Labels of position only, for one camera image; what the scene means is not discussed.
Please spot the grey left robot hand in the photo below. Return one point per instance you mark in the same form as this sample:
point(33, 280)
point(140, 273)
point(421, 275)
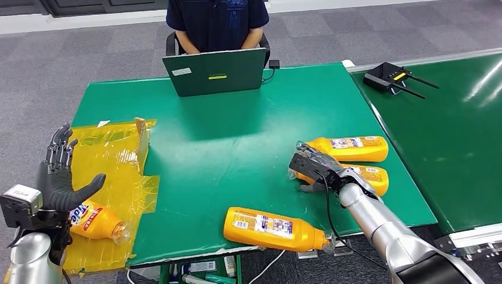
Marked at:
point(57, 184)

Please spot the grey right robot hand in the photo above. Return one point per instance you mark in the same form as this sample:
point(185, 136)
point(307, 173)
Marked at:
point(331, 160)

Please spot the orange detergent bottle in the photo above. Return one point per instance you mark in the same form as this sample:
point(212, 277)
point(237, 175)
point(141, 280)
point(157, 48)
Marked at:
point(353, 151)
point(98, 225)
point(274, 231)
point(372, 178)

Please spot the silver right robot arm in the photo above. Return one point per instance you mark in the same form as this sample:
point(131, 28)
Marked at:
point(376, 223)

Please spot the teal green bottle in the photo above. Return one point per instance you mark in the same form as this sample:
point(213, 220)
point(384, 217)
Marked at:
point(221, 280)

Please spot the white labelled bottle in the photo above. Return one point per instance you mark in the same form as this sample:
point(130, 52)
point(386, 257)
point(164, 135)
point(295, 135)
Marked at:
point(202, 266)

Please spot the white plastic bottle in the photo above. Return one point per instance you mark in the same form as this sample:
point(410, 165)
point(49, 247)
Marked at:
point(196, 280)

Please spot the yellow plastic sheet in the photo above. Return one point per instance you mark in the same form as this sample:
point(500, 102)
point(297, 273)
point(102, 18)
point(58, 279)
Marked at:
point(117, 184)

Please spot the white paper scrap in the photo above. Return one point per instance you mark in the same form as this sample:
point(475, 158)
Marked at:
point(103, 123)

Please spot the brown cardboard piece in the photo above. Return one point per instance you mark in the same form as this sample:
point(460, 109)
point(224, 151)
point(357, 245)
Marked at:
point(142, 145)

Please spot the black router with antennas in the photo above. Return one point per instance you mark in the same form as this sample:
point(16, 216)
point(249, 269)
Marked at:
point(386, 74)

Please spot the black power adapter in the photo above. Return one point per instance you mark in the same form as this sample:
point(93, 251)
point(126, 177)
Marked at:
point(274, 64)

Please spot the dark green conveyor belt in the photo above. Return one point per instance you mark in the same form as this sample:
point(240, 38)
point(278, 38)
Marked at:
point(451, 149)

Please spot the dark green laptop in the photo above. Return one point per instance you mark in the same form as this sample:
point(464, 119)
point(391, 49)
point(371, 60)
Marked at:
point(215, 74)

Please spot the white tube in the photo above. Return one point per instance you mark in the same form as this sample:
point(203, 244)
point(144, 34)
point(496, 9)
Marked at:
point(230, 266)

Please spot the person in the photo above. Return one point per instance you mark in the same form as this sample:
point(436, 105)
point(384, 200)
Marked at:
point(217, 23)

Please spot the black office chair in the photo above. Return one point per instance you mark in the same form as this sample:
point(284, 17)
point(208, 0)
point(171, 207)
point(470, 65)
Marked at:
point(170, 43)

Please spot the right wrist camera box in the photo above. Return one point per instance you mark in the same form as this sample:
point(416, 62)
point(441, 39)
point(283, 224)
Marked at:
point(308, 166)

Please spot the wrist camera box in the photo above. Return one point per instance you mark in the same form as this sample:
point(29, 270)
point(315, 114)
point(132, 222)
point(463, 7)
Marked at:
point(21, 198)
point(308, 166)

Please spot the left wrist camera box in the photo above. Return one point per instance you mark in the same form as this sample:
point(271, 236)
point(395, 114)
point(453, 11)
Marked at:
point(21, 198)

